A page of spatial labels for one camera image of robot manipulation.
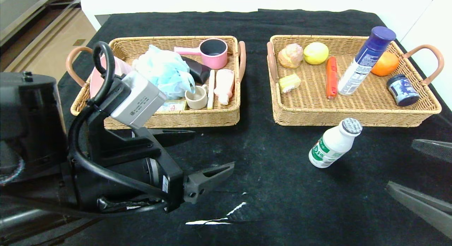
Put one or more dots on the yellow cake slice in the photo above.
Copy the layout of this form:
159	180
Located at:
289	82

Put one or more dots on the black table cloth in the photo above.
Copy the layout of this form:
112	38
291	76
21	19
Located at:
282	189

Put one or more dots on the beige stick utensil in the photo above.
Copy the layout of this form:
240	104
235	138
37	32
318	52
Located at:
211	87

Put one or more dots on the pinkish brown bread toy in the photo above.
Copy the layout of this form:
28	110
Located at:
291	55

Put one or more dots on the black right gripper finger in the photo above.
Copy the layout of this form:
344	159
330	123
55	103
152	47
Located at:
423	207
434	150

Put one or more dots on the long white scrap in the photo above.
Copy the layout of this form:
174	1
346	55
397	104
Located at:
208	223

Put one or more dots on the small beige cup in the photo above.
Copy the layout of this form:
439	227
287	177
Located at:
196	99

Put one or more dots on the black glasses case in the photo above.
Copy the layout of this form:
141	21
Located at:
199	73

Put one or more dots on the wicker basket with food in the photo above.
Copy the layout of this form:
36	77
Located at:
353	108

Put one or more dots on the wicker basket with utensils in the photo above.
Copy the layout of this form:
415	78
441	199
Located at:
197	119

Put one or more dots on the brass floor socket plate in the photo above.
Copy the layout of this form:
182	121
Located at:
78	42

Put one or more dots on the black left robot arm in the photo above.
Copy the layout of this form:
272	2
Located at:
35	115

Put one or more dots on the white milk drink bottle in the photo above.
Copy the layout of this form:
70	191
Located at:
332	147

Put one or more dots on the pink bowl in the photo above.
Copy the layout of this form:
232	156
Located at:
122	67

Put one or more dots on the blue capped spray can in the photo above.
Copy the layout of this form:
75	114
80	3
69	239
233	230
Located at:
353	80

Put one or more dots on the small card box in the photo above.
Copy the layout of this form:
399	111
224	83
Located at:
174	105

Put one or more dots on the yellow lemon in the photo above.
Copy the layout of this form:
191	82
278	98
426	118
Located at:
316	53

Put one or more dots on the pink toy saucepan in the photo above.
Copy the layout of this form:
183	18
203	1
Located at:
215	62

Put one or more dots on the short white scrap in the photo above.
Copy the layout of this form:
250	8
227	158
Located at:
238	207

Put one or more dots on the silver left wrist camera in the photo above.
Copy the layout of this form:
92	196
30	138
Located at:
137	101

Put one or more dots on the light blue bath pouf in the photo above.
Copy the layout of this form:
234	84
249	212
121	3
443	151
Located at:
166	69

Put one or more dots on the pink lotion tube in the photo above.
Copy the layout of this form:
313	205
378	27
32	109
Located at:
224	85

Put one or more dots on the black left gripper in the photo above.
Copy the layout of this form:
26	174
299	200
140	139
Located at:
172	184

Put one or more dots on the grey metal ledge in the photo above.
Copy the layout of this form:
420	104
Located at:
21	13

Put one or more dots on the orange fruit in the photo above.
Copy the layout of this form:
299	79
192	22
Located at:
386	66

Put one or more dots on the orange sausage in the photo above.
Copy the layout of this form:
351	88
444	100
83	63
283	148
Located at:
331	76

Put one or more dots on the dark blue jar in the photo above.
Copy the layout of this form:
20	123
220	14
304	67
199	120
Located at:
402	90

